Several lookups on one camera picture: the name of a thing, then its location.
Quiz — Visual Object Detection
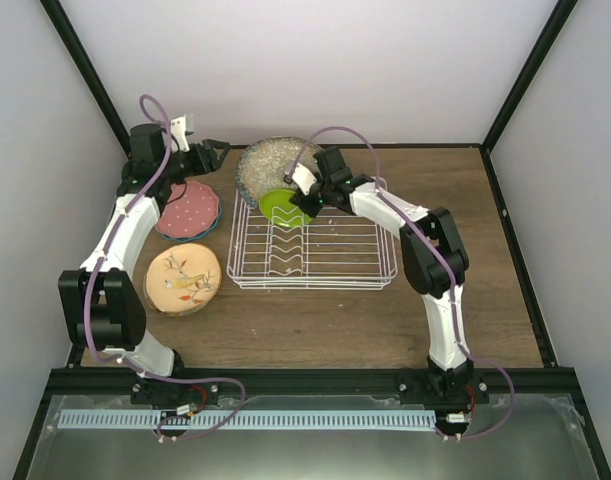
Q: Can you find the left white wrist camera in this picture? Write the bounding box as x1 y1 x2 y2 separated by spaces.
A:
170 113 194 152

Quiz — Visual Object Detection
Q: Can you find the beige bird pattern plate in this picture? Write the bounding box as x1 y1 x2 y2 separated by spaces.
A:
143 243 222 316

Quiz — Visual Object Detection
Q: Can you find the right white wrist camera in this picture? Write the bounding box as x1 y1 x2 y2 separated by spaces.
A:
291 163 318 196

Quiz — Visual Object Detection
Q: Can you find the right black frame post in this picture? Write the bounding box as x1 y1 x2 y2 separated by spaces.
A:
481 0 578 154

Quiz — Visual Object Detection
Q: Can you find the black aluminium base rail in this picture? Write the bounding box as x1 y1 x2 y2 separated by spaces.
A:
49 367 576 401

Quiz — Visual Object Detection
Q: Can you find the white wire dish rack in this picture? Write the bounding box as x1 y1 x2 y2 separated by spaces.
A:
226 194 398 290

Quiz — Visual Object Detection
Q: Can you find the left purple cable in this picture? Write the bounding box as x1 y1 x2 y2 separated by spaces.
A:
82 93 247 443

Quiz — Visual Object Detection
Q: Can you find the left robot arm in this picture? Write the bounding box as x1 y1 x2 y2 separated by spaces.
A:
58 119 231 404

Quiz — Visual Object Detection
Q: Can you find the blue polka dot plate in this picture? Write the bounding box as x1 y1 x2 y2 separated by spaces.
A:
160 205 223 243

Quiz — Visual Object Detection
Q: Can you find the pink polka dot plate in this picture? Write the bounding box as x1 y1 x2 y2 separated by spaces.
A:
155 180 221 241

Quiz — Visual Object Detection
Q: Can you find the lime green small plate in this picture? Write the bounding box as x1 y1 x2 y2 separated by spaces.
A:
258 189 313 228

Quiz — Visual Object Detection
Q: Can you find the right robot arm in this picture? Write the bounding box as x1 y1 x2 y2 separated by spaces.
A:
284 147 473 403

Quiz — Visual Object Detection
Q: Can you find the white slotted cable duct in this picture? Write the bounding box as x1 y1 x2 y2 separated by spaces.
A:
58 409 436 431

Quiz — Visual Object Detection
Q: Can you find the black frame post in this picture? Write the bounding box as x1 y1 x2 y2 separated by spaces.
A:
481 0 578 154
39 0 131 156

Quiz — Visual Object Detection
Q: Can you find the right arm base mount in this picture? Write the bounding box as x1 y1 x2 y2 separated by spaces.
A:
394 367 489 409

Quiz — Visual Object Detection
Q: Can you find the large speckled grey plate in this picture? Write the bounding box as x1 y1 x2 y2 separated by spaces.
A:
235 136 304 209

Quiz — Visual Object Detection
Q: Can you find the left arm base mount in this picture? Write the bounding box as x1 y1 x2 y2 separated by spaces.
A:
131 371 223 409

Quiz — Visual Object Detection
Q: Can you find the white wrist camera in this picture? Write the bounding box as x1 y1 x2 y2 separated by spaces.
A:
170 113 194 152
291 163 318 196

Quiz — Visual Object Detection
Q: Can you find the left black frame post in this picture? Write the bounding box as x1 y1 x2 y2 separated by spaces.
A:
39 0 131 156

